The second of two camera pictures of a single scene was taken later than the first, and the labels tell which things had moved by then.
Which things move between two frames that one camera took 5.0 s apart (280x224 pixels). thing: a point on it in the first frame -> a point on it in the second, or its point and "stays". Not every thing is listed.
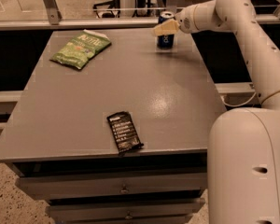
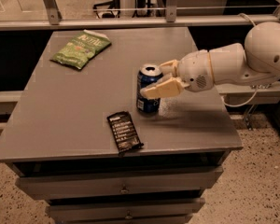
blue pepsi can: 165,41 -> 147,75
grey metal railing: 55,21 stays
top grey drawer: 36,186 stays
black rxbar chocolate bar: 124,132 stays
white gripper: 186,21 -> 194,69
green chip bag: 77,50 stays
